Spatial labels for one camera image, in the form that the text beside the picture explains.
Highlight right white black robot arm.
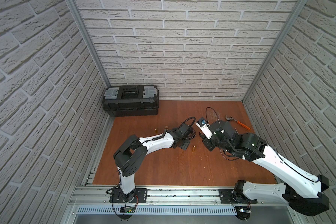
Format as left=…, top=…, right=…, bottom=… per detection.
left=196, top=118, right=329, bottom=217

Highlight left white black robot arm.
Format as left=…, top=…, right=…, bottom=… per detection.
left=113, top=117, right=196, bottom=202

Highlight black grey toolbox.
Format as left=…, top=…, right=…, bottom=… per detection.
left=102, top=85, right=159, bottom=117

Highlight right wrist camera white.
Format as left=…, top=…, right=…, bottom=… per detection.
left=195, top=117, right=213, bottom=140

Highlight orange handled pliers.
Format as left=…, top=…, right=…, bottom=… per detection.
left=225, top=116, right=251, bottom=131

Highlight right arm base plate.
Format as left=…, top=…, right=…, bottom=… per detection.
left=218, top=189, right=258, bottom=204

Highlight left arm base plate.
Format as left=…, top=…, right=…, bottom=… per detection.
left=109, top=188, right=147, bottom=203

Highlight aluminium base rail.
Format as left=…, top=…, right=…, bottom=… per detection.
left=69, top=186, right=300, bottom=207

